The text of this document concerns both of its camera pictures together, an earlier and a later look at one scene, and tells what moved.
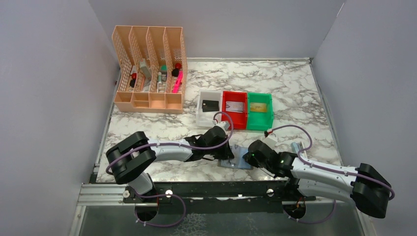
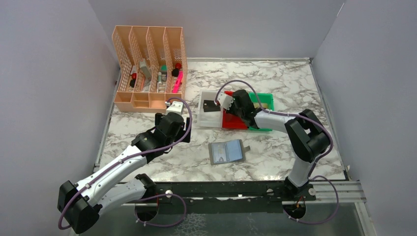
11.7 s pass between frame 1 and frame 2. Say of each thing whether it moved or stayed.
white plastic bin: stayed
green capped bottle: stayed
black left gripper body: moved
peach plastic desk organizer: stayed
